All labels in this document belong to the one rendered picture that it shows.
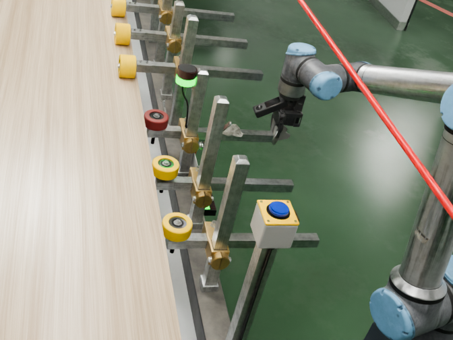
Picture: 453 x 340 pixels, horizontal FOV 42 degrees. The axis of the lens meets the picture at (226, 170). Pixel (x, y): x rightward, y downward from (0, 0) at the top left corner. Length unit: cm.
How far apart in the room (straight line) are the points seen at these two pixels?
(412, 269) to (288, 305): 114
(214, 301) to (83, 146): 58
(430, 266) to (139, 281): 73
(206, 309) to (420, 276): 57
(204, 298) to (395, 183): 218
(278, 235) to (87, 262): 49
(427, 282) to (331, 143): 226
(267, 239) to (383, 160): 270
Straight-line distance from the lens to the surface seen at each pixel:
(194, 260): 176
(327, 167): 356
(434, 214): 153
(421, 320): 169
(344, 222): 321
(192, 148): 193
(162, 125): 193
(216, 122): 161
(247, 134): 203
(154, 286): 141
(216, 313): 164
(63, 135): 182
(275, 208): 116
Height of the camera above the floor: 195
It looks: 36 degrees down
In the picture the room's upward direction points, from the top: 14 degrees clockwise
